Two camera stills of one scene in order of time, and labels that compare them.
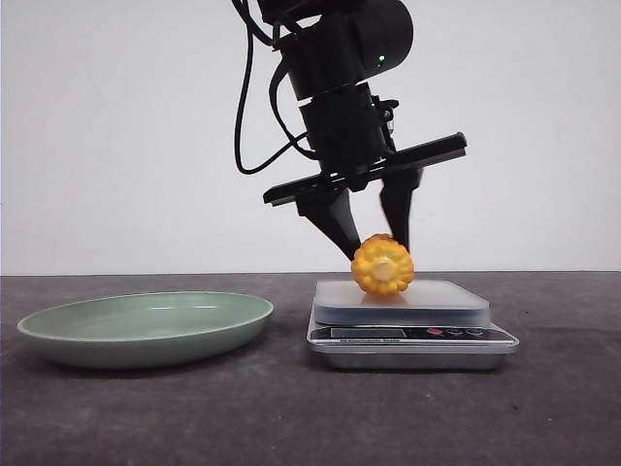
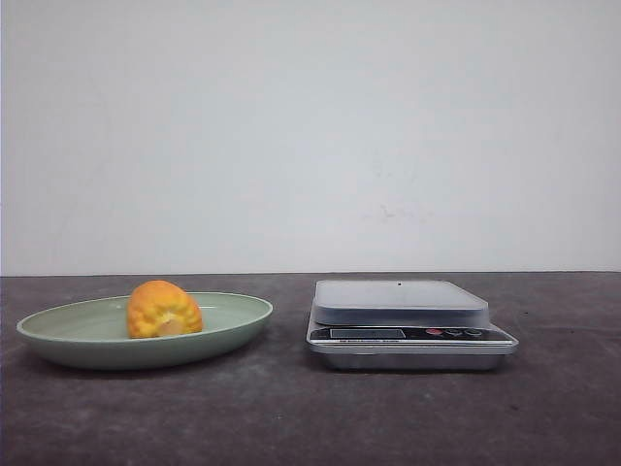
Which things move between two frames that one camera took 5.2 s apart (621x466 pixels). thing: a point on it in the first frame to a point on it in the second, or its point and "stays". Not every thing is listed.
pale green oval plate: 147,331 stays
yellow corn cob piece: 381,266 to 157,308
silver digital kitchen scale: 430,324 stays
